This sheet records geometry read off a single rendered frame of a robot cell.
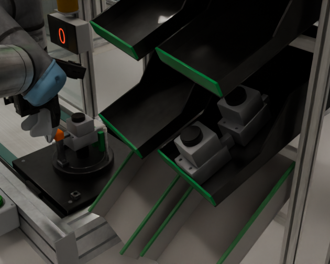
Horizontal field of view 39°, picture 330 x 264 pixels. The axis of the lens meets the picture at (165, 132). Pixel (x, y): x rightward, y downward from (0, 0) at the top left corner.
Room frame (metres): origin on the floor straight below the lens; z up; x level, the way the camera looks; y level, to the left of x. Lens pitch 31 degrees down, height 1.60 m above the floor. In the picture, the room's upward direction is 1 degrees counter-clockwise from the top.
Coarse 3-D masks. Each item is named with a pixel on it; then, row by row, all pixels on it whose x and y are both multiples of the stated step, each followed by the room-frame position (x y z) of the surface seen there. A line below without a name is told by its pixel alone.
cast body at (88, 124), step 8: (72, 120) 0.88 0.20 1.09; (80, 120) 0.88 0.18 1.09; (88, 120) 0.89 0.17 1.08; (72, 128) 0.88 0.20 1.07; (80, 128) 0.87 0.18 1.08; (88, 128) 0.88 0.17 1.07; (96, 128) 0.92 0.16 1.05; (72, 136) 0.87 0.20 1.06; (80, 136) 0.87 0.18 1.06; (88, 136) 0.88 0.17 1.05; (96, 136) 0.89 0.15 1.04; (72, 144) 0.86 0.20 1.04; (80, 144) 0.87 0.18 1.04; (88, 144) 0.88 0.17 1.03
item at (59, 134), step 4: (60, 132) 0.85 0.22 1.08; (56, 136) 0.84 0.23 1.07; (60, 136) 0.85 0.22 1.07; (64, 136) 0.86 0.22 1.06; (68, 136) 0.87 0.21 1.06; (56, 140) 0.85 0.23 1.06; (60, 140) 0.85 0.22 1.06; (56, 144) 0.86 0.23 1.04; (60, 144) 0.85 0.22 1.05; (60, 148) 0.85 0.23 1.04; (60, 152) 0.85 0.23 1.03; (64, 152) 0.86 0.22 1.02; (60, 156) 0.85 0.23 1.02; (64, 156) 0.86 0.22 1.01; (60, 160) 0.85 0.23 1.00; (64, 160) 0.85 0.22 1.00
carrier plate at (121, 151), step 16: (112, 144) 0.97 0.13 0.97; (16, 160) 0.90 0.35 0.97; (32, 160) 0.90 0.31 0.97; (48, 160) 0.90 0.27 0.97; (32, 176) 0.84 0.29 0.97; (48, 176) 0.84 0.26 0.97; (112, 176) 0.84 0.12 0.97; (48, 192) 0.78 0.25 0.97; (64, 192) 0.78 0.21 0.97; (80, 192) 0.78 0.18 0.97; (96, 192) 0.78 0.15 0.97; (64, 208) 0.73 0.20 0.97; (80, 208) 0.74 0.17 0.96
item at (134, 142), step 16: (160, 64) 0.76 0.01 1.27; (144, 80) 0.74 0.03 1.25; (160, 80) 0.75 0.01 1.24; (176, 80) 0.74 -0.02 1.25; (128, 96) 0.72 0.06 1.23; (144, 96) 0.73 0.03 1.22; (160, 96) 0.71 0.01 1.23; (176, 96) 0.70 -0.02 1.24; (192, 96) 0.64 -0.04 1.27; (208, 96) 0.65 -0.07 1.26; (112, 112) 0.70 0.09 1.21; (128, 112) 0.70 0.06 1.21; (144, 112) 0.69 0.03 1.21; (160, 112) 0.67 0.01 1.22; (176, 112) 0.66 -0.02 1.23; (192, 112) 0.64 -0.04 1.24; (112, 128) 0.65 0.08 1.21; (128, 128) 0.66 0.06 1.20; (144, 128) 0.65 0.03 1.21; (160, 128) 0.61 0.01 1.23; (176, 128) 0.62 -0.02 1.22; (128, 144) 0.61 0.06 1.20; (144, 144) 0.59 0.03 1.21; (160, 144) 0.61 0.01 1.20
